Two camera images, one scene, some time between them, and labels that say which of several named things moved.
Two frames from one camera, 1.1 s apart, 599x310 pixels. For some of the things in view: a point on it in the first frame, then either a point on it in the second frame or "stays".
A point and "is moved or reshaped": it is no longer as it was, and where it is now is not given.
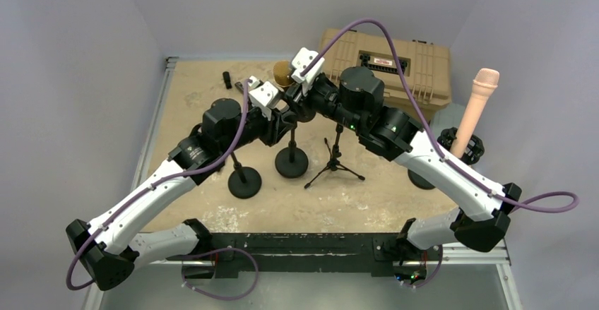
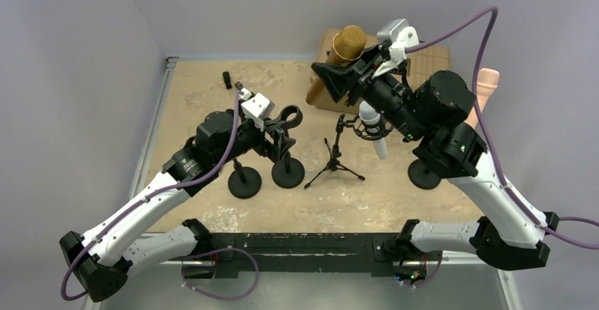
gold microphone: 282,73 -> 349,43
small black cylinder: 227,80 stays
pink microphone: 485,82 stays
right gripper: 301,102 -> 340,78
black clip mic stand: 244,181 stays
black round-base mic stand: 292,162 is moved or reshaped
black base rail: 376,253 stays
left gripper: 273,129 -> 280,142
